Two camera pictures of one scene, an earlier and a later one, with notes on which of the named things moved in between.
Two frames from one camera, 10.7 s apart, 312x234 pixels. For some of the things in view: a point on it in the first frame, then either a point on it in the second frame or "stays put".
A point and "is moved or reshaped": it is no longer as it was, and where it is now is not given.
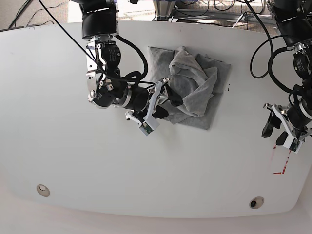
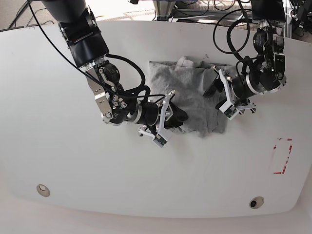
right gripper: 294,132 → 238,99
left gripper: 158,95 → 152,115
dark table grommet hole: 256,202 stays put
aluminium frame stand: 164,8 stays put
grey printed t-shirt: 199,79 is moved or reshaped
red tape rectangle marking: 284,166 stays put
